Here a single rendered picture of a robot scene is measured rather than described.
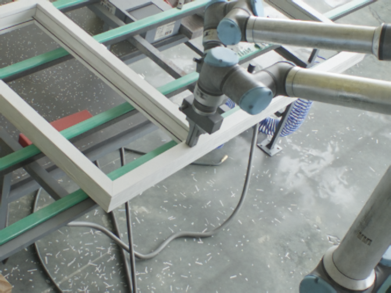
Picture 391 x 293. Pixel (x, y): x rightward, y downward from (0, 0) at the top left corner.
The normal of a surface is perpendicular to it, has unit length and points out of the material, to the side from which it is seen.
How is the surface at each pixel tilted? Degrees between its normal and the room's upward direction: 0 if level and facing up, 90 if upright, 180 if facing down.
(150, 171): 0
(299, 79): 62
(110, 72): 90
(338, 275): 45
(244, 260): 0
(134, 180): 0
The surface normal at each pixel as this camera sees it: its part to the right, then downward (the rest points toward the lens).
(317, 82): -0.64, -0.20
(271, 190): 0.25, -0.71
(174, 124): -0.65, 0.38
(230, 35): -0.47, 0.53
